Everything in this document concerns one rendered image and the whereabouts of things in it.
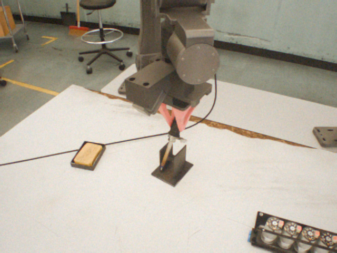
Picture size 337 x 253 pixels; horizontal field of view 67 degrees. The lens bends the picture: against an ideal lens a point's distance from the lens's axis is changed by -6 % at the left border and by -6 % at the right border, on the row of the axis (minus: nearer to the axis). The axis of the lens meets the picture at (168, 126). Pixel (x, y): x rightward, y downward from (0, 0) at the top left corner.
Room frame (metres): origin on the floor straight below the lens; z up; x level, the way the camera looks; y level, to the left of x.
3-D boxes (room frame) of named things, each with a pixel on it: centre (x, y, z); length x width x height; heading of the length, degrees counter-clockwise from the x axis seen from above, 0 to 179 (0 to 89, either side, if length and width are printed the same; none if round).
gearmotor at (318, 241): (0.19, -0.25, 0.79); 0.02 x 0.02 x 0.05
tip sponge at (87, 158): (0.43, 0.18, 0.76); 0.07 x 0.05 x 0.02; 168
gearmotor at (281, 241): (0.21, -0.19, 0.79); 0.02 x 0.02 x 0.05
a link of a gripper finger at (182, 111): (0.41, -0.02, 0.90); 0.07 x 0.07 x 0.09; 55
